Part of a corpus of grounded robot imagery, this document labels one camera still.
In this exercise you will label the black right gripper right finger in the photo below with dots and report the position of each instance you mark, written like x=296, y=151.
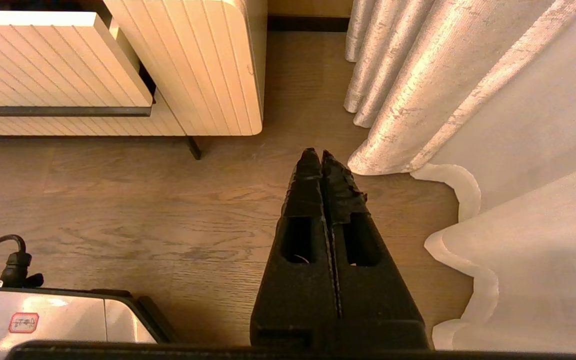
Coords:
x=373, y=295

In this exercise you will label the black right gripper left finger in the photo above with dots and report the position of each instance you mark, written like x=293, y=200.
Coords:
x=298, y=290

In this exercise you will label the cream white ribbed drawer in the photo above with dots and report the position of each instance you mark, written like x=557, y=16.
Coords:
x=43, y=65

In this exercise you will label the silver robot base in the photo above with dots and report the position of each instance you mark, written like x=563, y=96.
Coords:
x=58, y=315

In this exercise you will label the dark wooden table leg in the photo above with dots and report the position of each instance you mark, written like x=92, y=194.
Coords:
x=195, y=148

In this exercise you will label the white tv cabinet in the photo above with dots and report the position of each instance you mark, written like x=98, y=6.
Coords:
x=203, y=65

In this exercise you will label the white sheer curtain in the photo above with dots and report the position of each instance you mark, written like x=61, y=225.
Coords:
x=543, y=225

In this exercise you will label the grey pleated curtain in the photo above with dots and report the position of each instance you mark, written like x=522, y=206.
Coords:
x=418, y=75

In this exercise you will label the dark wall baseboard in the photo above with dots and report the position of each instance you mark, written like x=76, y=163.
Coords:
x=308, y=23

